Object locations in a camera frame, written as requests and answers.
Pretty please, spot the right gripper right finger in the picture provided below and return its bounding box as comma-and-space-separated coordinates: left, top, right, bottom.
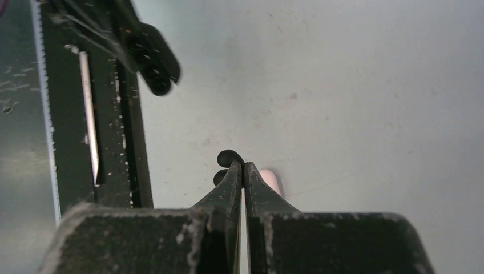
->
244, 162, 434, 273

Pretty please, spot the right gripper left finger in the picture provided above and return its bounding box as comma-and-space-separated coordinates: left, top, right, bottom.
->
38, 162, 243, 273

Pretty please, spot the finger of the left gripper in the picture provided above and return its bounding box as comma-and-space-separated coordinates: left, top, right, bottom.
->
49, 1, 140, 72

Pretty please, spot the black charging case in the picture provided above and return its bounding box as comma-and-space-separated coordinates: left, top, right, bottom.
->
124, 22, 182, 96

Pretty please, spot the white charging case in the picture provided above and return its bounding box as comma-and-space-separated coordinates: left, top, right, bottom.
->
259, 170, 282, 196

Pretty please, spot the black earbud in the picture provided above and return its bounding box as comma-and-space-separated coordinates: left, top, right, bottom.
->
213, 150, 245, 186

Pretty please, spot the white slotted cable duct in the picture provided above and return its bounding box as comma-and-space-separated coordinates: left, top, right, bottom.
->
29, 0, 62, 226

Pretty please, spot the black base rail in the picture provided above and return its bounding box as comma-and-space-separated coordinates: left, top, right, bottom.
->
35, 1, 154, 213

